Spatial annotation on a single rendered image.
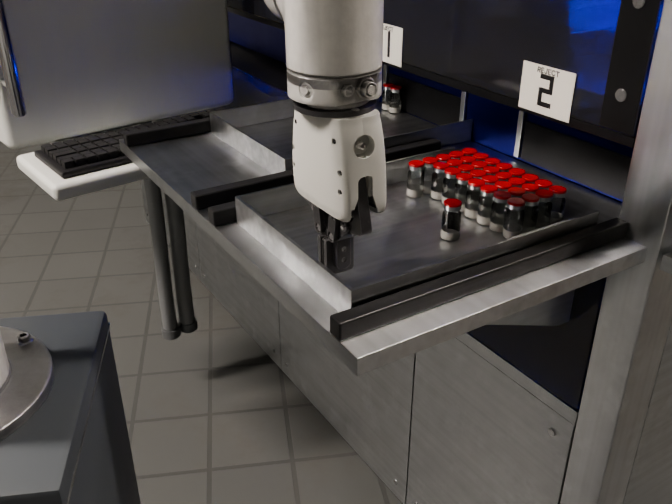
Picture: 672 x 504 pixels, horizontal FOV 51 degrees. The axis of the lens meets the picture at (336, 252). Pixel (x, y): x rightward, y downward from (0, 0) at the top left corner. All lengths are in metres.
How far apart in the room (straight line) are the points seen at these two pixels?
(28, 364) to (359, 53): 0.40
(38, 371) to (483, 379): 0.73
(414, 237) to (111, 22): 0.85
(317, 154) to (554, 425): 0.61
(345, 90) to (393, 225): 0.29
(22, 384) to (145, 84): 0.96
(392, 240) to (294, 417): 1.14
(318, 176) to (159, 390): 1.46
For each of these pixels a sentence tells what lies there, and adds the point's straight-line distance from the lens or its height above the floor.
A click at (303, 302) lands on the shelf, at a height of 0.88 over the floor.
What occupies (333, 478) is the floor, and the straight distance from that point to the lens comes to 1.75.
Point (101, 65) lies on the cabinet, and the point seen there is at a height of 0.93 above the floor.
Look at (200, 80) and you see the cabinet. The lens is 1.59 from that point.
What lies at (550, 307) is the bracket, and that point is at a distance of 0.95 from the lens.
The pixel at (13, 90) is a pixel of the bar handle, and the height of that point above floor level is 0.93.
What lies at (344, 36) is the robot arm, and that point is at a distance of 0.59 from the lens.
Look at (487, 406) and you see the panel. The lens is 1.20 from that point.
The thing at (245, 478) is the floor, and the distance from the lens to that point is 1.76.
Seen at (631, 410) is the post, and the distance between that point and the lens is 1.02.
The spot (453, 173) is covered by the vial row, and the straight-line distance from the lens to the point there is 0.90.
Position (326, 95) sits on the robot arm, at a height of 1.09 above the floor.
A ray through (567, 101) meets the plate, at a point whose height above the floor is 1.02.
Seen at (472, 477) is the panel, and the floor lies 0.33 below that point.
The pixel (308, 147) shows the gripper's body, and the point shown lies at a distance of 0.65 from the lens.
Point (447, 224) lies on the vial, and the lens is 0.82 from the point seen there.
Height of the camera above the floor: 1.25
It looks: 28 degrees down
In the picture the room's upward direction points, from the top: straight up
